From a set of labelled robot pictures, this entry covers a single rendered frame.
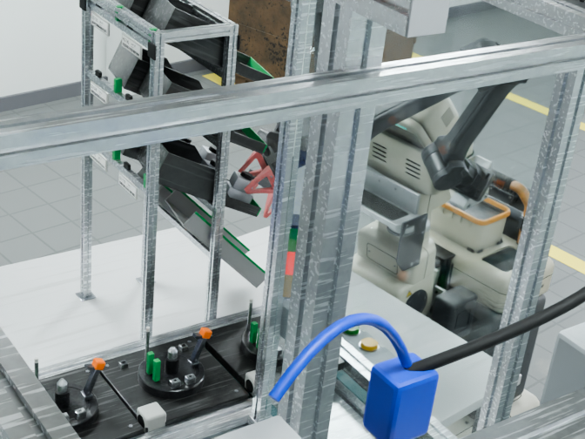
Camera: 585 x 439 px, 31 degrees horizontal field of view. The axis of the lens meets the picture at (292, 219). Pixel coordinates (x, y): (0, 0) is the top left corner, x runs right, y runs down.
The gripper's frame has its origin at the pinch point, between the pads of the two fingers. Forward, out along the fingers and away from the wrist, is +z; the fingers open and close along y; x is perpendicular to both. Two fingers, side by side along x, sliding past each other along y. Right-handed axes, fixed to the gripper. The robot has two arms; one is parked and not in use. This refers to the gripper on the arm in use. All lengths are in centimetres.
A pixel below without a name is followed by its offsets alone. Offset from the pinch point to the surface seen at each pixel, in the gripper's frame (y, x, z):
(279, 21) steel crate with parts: -350, 84, -61
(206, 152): -12.3, -5.5, 4.9
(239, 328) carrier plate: 16.6, 24.9, 15.9
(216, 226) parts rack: 10.2, 2.1, 10.2
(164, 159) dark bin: 10.4, -17.9, 13.6
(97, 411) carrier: 45, 10, 47
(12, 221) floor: -222, 70, 98
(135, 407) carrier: 42, 15, 40
